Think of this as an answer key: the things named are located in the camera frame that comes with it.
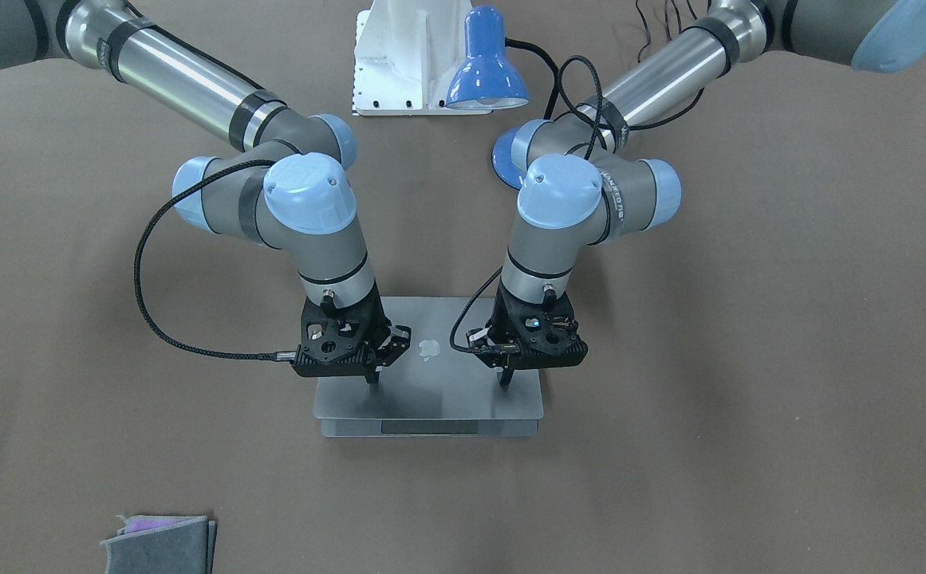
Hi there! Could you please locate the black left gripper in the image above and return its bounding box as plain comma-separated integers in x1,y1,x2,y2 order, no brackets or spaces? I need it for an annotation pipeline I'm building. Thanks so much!
495,283,571,390

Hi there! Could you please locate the blue desk lamp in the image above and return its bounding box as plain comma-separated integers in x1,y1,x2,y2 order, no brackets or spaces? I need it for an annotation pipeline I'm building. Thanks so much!
444,5,571,192

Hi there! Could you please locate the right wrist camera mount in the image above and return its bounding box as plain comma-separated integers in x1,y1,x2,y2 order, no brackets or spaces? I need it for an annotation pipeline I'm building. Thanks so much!
274,310,375,379

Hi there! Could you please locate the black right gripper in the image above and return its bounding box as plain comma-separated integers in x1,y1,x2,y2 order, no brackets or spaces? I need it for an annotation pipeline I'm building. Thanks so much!
303,279,412,384

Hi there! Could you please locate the black lamp power cable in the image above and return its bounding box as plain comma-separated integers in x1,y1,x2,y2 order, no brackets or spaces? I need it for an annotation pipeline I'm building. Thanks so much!
502,0,711,132

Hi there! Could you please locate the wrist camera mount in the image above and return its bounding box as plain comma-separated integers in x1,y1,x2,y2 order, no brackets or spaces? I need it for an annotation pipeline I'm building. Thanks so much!
274,310,375,379
466,308,588,370

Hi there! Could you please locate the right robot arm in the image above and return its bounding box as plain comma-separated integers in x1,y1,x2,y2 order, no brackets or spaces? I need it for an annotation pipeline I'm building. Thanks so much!
0,1,411,384

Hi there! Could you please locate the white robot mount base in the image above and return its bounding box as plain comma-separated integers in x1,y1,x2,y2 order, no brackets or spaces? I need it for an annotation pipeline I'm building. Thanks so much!
353,1,484,116

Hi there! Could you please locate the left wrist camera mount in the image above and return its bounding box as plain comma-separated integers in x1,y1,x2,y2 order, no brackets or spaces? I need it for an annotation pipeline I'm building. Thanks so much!
466,308,588,370

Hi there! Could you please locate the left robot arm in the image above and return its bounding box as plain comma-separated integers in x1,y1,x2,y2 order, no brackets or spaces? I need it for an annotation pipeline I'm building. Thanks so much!
467,1,926,387

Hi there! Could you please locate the silver grey laptop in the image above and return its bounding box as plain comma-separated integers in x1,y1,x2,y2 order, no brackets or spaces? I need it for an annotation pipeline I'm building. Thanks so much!
313,297,544,437

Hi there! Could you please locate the folded grey cloth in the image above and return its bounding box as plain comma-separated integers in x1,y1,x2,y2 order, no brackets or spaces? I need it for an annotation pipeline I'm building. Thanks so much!
100,515,217,573

